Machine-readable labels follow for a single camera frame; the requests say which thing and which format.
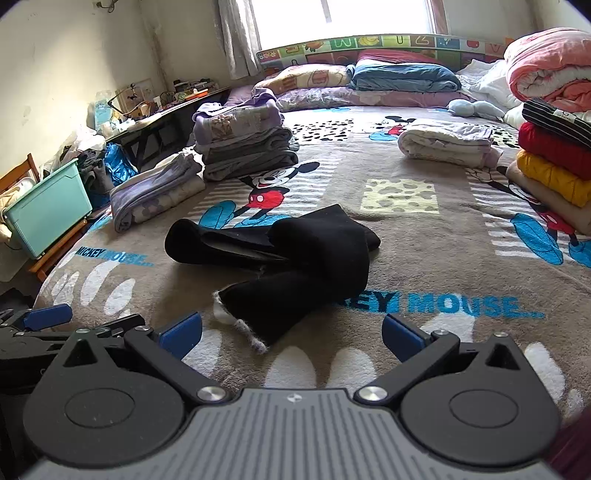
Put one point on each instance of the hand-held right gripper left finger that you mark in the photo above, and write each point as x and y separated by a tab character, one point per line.
182	333

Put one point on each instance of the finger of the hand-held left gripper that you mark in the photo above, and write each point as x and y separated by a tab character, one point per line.
122	322
48	317

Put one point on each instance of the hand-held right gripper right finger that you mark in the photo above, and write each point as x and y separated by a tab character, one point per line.
401	338

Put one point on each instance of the black pants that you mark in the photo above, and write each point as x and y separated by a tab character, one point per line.
314	258

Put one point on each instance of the wooden chair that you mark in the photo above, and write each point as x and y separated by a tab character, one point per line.
55	251

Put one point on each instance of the cartoon printed blanket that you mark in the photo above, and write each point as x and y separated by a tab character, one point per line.
438	240

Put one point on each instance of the teal storage box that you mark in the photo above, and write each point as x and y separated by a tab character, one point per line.
51	207

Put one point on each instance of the lilac patterned folded cloth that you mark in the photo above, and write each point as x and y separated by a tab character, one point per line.
152	194

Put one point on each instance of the blue plastic bag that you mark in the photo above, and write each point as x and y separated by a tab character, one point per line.
117	166

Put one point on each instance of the white plastic bag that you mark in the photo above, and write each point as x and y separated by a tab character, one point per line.
76	143

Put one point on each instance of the dark grey folded garment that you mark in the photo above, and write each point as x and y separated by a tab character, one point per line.
254	166

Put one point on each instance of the beige folded garment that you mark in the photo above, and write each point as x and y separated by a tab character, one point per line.
531	191

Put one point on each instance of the maroon clothing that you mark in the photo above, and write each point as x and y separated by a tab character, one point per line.
572	443

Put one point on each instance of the white folded blanket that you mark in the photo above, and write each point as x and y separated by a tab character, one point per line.
443	141

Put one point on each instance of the dark desk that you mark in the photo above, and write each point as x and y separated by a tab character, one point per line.
161	124

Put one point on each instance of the clear plastic bottle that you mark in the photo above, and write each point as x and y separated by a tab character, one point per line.
100	113

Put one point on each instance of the yellow folded garment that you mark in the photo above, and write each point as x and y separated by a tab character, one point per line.
554	177

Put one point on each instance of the light blue plush toy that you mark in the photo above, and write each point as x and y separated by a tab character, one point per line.
475	108

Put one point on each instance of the lilac floral pillow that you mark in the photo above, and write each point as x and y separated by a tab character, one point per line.
369	98

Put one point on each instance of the red folded garment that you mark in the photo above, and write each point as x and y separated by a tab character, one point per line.
554	147

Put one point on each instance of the blue folded blanket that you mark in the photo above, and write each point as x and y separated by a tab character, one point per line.
401	76

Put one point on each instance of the cream cartoon pillow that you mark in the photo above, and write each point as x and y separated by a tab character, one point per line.
304	78

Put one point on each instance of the colourful alphabet headboard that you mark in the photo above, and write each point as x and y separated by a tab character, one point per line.
369	46

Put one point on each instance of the grey curtain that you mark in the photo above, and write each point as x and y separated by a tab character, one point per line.
238	37

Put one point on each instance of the pink quilt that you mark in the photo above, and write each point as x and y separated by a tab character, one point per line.
554	64

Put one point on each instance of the window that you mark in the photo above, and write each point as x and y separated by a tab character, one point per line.
341	18

